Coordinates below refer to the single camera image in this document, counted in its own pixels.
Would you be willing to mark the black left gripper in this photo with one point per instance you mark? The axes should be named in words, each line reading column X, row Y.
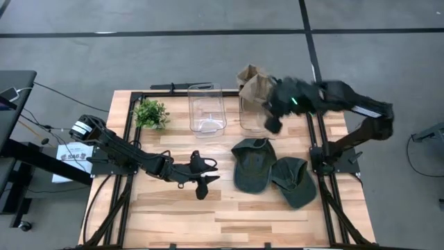
column 199, row 173

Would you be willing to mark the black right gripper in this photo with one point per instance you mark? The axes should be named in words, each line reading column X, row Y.
column 291, row 97

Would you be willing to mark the dark green baseball cap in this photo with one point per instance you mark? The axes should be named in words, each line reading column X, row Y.
column 253, row 170
column 295, row 187

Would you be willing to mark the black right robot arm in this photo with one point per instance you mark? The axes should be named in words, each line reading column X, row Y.
column 347, row 95

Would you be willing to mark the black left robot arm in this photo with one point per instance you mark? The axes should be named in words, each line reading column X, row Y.
column 118, row 149

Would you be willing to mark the clear plastic bin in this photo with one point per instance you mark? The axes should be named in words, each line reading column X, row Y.
column 249, row 121
column 208, row 104

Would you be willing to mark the potted green plant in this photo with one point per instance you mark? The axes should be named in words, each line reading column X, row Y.
column 151, row 112

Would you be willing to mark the white printed paper sheet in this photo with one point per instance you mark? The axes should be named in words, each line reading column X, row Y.
column 71, row 166

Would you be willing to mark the black caster wheel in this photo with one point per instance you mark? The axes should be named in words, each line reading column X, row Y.
column 25, row 226

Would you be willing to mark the black desk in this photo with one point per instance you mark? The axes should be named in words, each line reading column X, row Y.
column 14, row 114

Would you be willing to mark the smartphone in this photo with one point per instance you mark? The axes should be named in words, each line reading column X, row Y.
column 8, row 93

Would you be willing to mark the black aluminium table frame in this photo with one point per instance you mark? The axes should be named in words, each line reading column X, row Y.
column 230, row 93

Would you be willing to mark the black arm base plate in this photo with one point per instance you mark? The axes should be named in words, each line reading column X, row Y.
column 104, row 169
column 347, row 163

